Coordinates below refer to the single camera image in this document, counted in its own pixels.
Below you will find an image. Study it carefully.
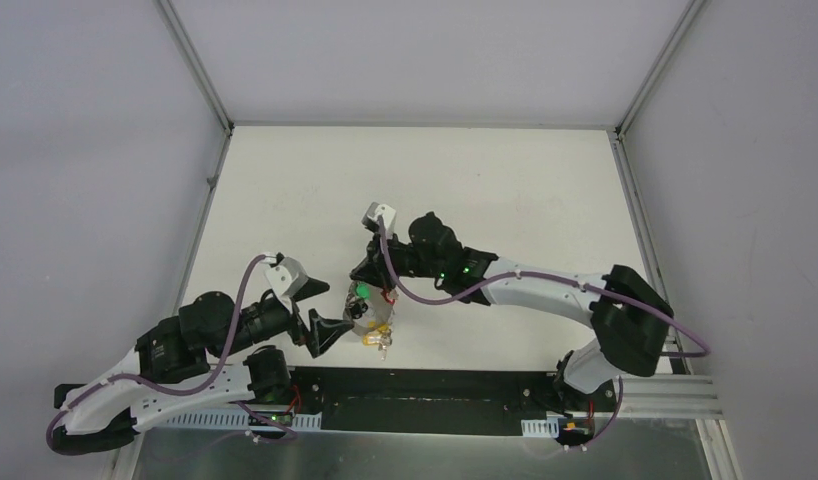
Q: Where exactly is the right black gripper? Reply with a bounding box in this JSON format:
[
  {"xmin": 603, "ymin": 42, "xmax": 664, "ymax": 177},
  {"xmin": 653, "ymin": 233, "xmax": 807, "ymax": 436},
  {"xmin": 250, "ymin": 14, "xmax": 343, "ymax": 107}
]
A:
[{"xmin": 351, "ymin": 227, "xmax": 446, "ymax": 293}]

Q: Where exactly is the large keyring with keys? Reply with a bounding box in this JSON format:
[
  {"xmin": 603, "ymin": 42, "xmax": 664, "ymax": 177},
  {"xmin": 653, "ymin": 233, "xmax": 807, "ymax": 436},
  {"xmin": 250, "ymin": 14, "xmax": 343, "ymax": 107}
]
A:
[{"xmin": 343, "ymin": 280, "xmax": 398, "ymax": 361}]

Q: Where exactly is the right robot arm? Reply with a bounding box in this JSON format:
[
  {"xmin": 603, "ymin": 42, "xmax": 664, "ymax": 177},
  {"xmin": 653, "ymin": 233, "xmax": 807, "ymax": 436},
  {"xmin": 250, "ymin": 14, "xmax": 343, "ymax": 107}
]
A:
[{"xmin": 350, "ymin": 203, "xmax": 673, "ymax": 410}]

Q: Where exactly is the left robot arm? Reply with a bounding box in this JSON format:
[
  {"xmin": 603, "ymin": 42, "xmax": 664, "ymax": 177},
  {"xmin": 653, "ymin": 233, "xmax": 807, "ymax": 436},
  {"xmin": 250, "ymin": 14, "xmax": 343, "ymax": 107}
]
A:
[{"xmin": 45, "ymin": 279, "xmax": 353, "ymax": 456}]

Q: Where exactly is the left controller board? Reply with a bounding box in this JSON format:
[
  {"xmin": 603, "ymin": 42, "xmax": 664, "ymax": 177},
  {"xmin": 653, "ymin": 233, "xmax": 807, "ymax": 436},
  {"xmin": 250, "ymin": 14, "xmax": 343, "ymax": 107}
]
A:
[{"xmin": 248, "ymin": 411, "xmax": 294, "ymax": 427}]

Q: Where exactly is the controller board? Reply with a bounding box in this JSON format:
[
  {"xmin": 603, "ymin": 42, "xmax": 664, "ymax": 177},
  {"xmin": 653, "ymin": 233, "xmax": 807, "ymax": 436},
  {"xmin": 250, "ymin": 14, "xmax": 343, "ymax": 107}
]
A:
[
  {"xmin": 248, "ymin": 411, "xmax": 294, "ymax": 427},
  {"xmin": 556, "ymin": 418, "xmax": 594, "ymax": 447}
]

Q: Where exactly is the right controller board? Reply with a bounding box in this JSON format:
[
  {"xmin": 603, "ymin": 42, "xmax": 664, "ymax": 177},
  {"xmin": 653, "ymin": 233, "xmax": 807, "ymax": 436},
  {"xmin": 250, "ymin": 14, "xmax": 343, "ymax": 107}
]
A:
[{"xmin": 556, "ymin": 418, "xmax": 594, "ymax": 447}]

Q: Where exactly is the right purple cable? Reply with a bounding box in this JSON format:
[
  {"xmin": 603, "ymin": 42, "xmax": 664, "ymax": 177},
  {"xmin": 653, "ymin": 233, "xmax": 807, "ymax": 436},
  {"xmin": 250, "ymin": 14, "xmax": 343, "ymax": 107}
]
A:
[{"xmin": 377, "ymin": 217, "xmax": 712, "ymax": 452}]

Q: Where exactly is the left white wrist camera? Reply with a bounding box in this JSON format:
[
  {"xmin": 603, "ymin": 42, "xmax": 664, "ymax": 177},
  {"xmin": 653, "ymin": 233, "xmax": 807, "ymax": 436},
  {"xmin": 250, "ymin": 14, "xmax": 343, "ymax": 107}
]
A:
[{"xmin": 262, "ymin": 253, "xmax": 309, "ymax": 314}]

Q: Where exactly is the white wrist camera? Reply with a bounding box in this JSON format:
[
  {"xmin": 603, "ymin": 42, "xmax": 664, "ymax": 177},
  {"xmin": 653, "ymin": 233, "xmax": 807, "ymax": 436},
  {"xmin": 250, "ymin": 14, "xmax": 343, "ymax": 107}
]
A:
[
  {"xmin": 262, "ymin": 253, "xmax": 309, "ymax": 314},
  {"xmin": 361, "ymin": 202, "xmax": 397, "ymax": 241}
]

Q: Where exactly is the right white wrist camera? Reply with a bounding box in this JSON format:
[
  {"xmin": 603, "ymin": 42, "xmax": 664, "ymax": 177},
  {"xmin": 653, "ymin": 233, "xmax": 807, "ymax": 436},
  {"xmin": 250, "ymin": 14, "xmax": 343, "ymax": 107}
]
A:
[{"xmin": 361, "ymin": 202, "xmax": 397, "ymax": 241}]

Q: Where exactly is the aluminium frame rail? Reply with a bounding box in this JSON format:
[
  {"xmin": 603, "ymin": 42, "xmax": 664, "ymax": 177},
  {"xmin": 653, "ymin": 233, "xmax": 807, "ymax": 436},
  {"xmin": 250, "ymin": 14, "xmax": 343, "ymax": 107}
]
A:
[{"xmin": 125, "ymin": 362, "xmax": 723, "ymax": 421}]

